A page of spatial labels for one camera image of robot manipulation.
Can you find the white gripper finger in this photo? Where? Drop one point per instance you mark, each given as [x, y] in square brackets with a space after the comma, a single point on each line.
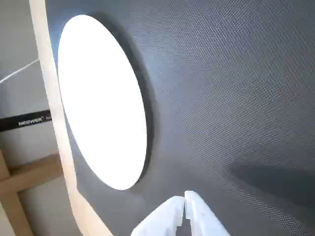
[165, 216]
[201, 218]

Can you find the grey textured mat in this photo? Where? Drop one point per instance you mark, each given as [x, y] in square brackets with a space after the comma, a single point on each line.
[221, 98]

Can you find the white paper plate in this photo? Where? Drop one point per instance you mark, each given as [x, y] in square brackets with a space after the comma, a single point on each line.
[101, 103]

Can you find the black Neewer stand bar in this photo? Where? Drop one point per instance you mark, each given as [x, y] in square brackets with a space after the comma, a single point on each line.
[14, 123]

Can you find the light wooden frame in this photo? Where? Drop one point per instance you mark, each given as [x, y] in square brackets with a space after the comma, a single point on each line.
[14, 182]

